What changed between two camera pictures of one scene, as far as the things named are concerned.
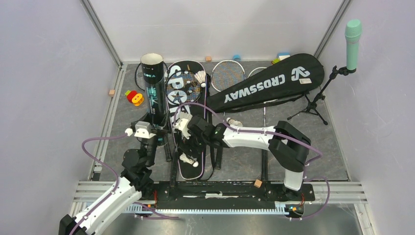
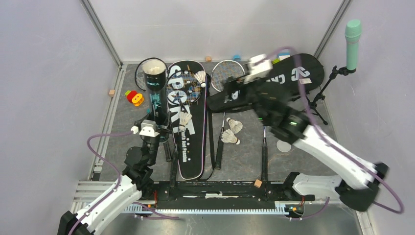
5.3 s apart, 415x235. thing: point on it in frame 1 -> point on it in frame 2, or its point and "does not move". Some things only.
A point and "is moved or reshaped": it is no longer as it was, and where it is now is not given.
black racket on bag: [182, 87] does not move
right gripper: [187, 144] -> [236, 83]
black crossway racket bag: [288, 79] does not move
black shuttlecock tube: [152, 68] is moved or reshaped
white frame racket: [226, 74] does not move
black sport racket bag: [187, 86] does not move
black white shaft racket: [264, 152] does not move
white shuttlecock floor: [234, 122] does not move
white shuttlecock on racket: [200, 76] does not move
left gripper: [159, 132] -> [167, 129]
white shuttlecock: [184, 157] is moved or reshaped
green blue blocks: [280, 56] does not move
